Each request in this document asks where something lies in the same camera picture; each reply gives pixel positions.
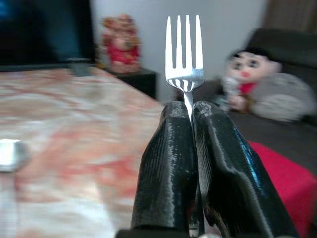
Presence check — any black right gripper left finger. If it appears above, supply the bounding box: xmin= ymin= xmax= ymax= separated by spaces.
xmin=130 ymin=100 xmax=199 ymax=231

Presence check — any red plastic stool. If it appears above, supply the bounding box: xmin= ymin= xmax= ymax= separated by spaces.
xmin=247 ymin=139 xmax=317 ymax=238

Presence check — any large steel bowl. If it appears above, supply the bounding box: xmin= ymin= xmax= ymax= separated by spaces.
xmin=0 ymin=138 xmax=29 ymax=173

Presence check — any black television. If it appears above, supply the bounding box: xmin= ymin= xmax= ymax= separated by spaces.
xmin=0 ymin=0 xmax=96 ymax=66

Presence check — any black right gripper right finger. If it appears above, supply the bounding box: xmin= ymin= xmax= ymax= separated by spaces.
xmin=192 ymin=101 xmax=299 ymax=238

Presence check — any steel fork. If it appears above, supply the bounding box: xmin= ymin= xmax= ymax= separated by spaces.
xmin=164 ymin=14 xmax=206 ymax=120

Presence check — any white plush doll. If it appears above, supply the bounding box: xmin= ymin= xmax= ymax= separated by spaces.
xmin=221 ymin=46 xmax=283 ymax=114

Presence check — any red Ganesha statue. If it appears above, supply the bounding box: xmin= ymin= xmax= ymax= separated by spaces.
xmin=101 ymin=13 xmax=142 ymax=74

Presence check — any dark grey sofa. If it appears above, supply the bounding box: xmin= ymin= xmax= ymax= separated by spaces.
xmin=173 ymin=27 xmax=317 ymax=175

